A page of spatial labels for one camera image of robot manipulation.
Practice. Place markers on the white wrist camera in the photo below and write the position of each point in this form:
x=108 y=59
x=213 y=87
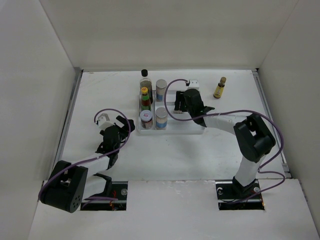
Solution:
x=192 y=84
x=103 y=121

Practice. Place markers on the white lid brown sauce jar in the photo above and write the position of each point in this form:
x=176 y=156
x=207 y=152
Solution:
x=177 y=111

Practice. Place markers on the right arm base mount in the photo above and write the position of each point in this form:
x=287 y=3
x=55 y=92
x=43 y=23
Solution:
x=236 y=198

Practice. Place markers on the white lid dark sauce jar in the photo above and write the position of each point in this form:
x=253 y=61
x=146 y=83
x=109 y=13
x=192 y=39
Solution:
x=146 y=118

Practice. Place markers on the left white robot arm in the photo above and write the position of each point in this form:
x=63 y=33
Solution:
x=71 y=184

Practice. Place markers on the left metal table rail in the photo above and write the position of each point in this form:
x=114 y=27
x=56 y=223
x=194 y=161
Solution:
x=67 y=121

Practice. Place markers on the yellow cap chili sauce bottle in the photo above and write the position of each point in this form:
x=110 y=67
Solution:
x=145 y=100

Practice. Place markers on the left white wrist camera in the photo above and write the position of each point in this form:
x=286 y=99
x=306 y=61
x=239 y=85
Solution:
x=103 y=121

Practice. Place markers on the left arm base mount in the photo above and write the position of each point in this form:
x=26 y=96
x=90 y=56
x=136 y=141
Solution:
x=110 y=195

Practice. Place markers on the right metal table rail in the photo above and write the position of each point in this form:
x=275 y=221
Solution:
x=257 y=80

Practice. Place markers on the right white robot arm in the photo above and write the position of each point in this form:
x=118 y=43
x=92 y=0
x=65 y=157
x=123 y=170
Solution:
x=254 y=138

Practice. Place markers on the small yellow oil bottle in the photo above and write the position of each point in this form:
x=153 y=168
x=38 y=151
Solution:
x=220 y=88

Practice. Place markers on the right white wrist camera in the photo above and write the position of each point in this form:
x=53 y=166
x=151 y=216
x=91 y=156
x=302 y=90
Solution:
x=192 y=84

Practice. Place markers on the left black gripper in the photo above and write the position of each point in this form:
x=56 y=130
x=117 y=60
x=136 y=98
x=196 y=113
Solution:
x=124 y=129

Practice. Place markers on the black cap soy sauce bottle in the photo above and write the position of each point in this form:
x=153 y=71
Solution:
x=146 y=82

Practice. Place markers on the grey cap white shaker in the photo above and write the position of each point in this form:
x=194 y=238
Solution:
x=161 y=86

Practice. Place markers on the white flip cap shaker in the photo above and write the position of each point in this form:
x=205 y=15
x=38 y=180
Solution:
x=161 y=118

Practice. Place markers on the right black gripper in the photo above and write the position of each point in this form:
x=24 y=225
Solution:
x=180 y=97

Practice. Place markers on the metal table rail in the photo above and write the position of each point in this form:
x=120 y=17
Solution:
x=257 y=80
x=67 y=121

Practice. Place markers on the white divided plastic tray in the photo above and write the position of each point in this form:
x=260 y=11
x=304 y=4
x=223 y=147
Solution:
x=173 y=126

